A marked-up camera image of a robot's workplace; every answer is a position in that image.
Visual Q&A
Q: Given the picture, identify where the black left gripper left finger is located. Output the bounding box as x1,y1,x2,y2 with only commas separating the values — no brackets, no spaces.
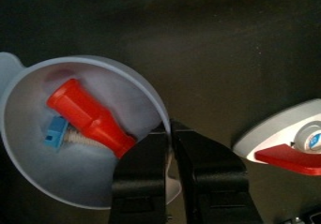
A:
108,122,171,224

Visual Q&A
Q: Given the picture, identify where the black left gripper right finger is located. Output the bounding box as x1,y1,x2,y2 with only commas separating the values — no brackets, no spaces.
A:
170,118,265,224

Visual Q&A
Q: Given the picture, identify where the blue toy screw bolt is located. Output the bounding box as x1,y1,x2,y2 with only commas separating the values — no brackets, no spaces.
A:
43,115,111,151

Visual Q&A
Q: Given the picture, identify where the white plate with red item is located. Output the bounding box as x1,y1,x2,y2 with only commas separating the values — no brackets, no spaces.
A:
231,97,321,176

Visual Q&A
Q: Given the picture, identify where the light blue plastic bowl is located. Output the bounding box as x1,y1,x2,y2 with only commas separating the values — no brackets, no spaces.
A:
0,52,183,211

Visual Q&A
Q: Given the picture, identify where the red toy ketchup bottle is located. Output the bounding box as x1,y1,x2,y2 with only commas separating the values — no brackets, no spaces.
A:
45,78,138,159

